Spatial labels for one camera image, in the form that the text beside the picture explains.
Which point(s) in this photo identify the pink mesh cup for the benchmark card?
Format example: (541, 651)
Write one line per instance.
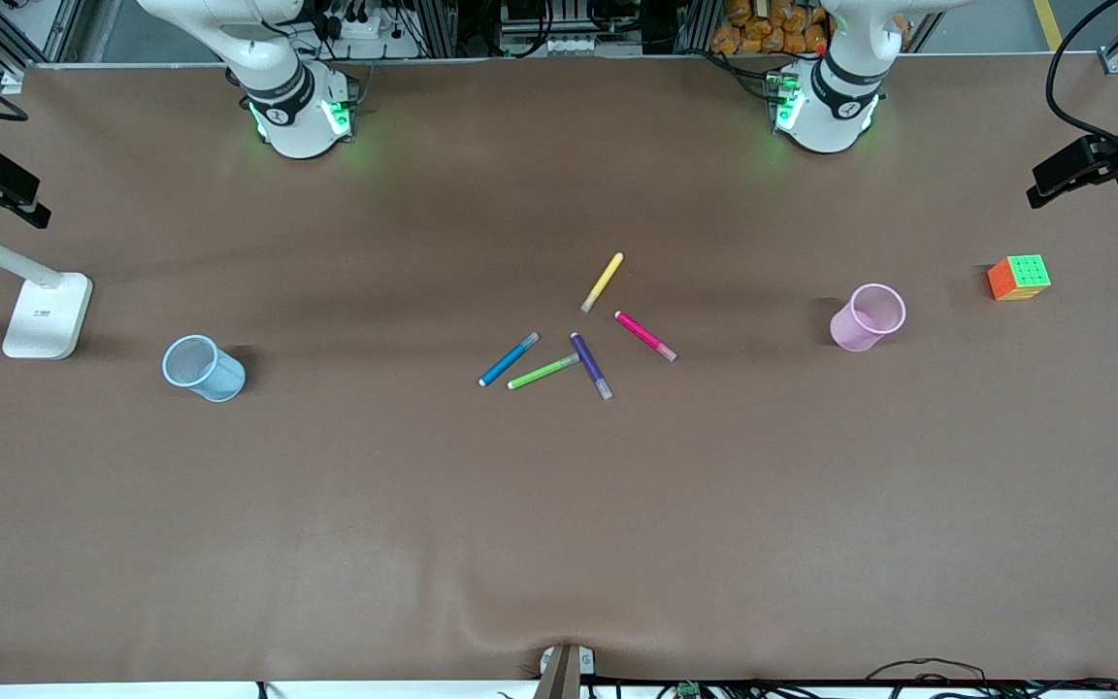
(855, 330)

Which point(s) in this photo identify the wrinkled table cover sheet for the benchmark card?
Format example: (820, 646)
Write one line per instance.
(559, 534)

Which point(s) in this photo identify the blue marker pen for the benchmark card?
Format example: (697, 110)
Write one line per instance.
(506, 362)

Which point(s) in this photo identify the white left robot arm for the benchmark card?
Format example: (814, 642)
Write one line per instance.
(826, 121)

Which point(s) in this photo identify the white desk lamp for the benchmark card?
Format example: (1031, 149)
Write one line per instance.
(45, 320)

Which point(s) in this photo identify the green marker pen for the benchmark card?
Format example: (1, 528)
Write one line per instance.
(542, 372)

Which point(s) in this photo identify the purple marker pen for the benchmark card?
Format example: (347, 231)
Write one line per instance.
(588, 361)

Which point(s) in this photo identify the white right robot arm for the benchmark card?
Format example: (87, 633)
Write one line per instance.
(297, 126)

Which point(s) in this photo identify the blue mesh cup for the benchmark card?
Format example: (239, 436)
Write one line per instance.
(219, 381)

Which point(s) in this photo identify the orange snack bag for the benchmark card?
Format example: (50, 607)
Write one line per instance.
(763, 29)

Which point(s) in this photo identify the white power strip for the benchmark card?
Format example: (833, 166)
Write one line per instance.
(370, 34)

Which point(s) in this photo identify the colourful puzzle cube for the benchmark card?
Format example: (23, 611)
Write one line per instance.
(1020, 277)

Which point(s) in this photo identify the grey table edge clamp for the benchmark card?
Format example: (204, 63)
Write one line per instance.
(564, 670)

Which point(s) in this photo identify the small green connector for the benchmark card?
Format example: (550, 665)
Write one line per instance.
(687, 690)

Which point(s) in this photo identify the pink marker pen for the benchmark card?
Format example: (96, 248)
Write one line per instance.
(644, 335)

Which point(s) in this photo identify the yellow marker pen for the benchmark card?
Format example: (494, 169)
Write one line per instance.
(603, 282)

